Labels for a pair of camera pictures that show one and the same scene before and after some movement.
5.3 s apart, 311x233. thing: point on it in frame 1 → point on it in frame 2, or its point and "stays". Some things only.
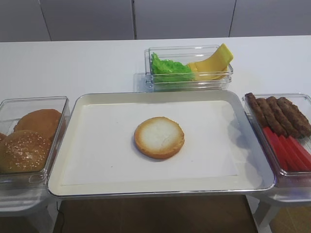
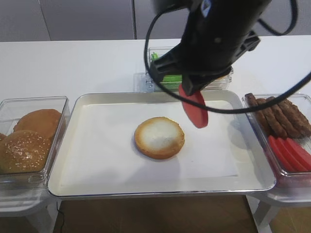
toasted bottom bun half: [159, 137] stays
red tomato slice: [274, 144] → [198, 115]
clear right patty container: [283, 121] stays
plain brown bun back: [46, 122] stays
